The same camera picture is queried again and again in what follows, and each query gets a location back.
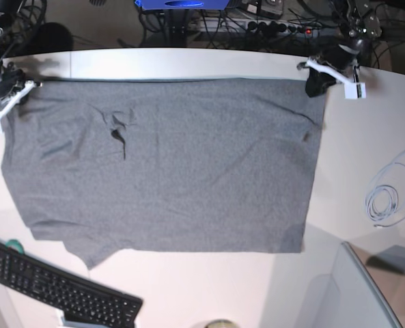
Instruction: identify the coiled light blue cable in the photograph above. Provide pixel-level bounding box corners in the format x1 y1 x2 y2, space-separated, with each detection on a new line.
365 146 405 229

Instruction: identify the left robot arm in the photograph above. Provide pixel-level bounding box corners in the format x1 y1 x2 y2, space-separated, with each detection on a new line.
297 1 382 99

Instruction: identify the grey t-shirt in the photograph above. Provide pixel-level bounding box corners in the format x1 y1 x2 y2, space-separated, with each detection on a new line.
1 79 325 268

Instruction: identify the black computer keyboard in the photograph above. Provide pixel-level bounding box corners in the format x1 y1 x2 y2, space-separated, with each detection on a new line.
0 243 143 327

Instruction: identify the green tape roll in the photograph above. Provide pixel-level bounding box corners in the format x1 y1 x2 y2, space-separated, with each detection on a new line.
5 239 25 254

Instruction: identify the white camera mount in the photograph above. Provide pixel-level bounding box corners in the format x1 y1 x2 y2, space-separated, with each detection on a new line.
297 57 366 99
0 80 42 133

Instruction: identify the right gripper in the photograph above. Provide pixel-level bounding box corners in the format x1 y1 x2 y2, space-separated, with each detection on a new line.
0 69 26 98

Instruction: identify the blue box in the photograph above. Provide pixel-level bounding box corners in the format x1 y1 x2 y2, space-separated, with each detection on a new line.
135 0 229 10

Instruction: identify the grey monitor back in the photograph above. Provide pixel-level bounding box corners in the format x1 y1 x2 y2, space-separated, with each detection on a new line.
316 243 405 327

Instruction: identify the round tan object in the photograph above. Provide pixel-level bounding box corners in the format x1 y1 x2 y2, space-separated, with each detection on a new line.
204 319 238 328

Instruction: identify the black power strip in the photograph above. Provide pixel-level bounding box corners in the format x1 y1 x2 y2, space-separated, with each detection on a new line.
195 16 321 38

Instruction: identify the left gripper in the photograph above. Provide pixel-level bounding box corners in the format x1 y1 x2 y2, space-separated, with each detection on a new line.
305 44 359 98

